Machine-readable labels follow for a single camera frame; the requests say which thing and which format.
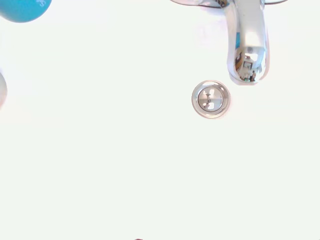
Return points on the chrome sink drain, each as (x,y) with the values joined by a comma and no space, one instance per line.
(210,99)

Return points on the black soap dispenser steel pump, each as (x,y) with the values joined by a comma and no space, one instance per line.
(2,91)

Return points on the blue round jar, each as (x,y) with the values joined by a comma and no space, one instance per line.
(22,10)

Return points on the white sink vanity top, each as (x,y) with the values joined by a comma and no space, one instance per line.
(125,162)

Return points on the chrome sink faucet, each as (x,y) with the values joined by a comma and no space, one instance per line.
(252,32)

